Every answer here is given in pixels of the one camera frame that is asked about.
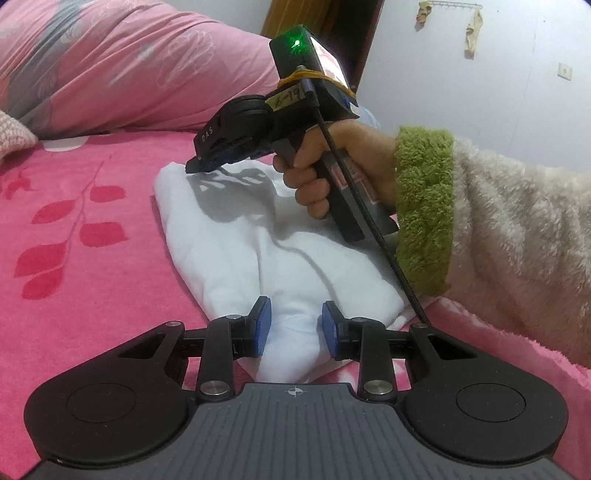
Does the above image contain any white shirt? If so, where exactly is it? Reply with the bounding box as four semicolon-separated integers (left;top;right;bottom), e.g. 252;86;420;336
152;159;416;385

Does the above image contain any person's right forearm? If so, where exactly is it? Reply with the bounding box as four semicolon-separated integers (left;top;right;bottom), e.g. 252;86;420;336
392;127;591;371

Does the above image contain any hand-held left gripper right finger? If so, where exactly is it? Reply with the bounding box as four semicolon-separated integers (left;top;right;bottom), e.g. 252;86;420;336
322;300;476;402

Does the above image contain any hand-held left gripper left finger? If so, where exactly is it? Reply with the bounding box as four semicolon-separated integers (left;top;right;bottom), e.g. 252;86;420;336
117;295;272;401

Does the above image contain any pink and grey quilt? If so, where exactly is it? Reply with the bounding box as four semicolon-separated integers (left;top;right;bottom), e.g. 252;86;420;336
0;0;283;140

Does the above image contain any pink floral bed blanket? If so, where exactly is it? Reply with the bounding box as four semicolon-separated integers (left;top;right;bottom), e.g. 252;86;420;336
0;129;591;480

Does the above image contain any black cable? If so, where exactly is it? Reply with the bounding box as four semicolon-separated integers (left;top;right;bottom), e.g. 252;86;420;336
301;79;431;327

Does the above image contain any person's right hand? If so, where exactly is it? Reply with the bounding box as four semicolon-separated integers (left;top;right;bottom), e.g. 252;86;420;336
272;123;399;221

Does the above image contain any beige checkered cloth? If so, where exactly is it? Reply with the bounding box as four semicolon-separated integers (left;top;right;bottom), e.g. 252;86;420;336
0;111;38;156

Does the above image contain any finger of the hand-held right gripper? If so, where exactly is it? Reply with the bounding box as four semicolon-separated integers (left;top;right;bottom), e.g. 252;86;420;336
186;154;259;174

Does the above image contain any long beige hanging cloth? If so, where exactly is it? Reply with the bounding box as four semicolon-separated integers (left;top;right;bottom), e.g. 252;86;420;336
464;10;484;59

